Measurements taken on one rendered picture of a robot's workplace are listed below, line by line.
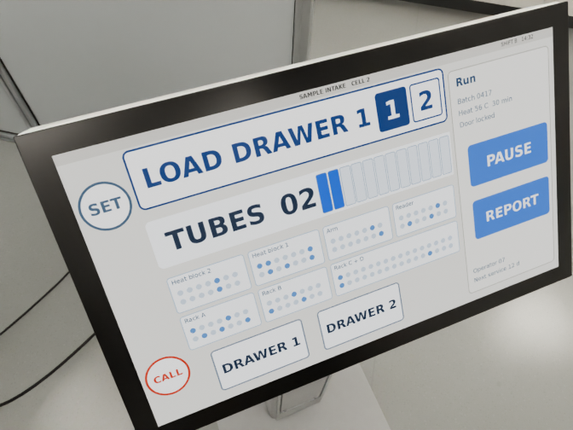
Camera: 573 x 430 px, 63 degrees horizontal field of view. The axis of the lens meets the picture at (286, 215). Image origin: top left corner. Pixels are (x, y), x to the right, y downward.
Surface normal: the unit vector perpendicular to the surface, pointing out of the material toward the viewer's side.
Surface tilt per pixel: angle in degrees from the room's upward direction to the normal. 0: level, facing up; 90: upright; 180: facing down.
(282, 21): 90
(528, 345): 0
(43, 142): 50
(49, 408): 0
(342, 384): 5
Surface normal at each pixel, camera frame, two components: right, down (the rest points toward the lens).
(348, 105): 0.30, 0.26
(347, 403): 0.11, -0.56
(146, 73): -0.22, 0.82
